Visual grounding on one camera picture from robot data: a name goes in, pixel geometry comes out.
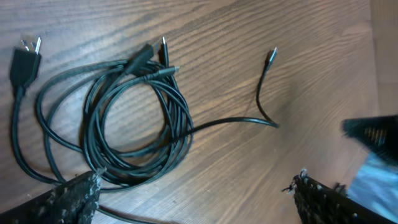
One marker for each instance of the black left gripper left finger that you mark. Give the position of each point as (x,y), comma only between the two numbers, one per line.
(73,202)

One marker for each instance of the colourful patterned cloth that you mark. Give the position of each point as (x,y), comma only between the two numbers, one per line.
(375,187)

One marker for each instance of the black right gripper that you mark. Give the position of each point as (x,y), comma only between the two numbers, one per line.
(378,134)

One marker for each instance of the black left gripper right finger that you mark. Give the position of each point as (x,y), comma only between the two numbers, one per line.
(319,204)

